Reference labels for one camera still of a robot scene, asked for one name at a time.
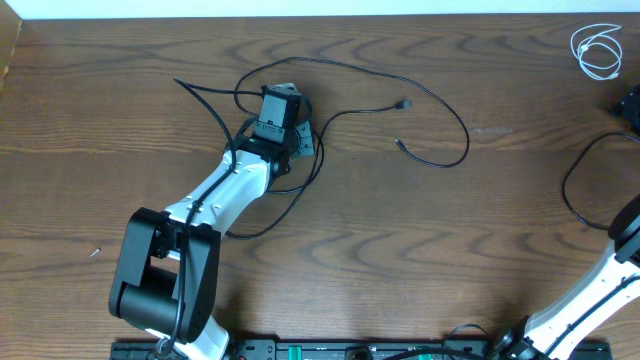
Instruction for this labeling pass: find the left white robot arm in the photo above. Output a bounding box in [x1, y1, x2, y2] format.
[109, 122, 319, 359]

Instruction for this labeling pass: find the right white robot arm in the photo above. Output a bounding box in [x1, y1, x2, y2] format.
[488, 132, 639, 359]

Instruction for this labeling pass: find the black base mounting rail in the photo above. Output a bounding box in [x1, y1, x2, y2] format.
[108, 339, 613, 360]

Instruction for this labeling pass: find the white USB cable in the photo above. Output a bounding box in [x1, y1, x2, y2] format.
[569, 22, 624, 82]

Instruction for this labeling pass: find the thin black USB cable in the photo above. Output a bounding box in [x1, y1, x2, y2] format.
[224, 55, 471, 241]

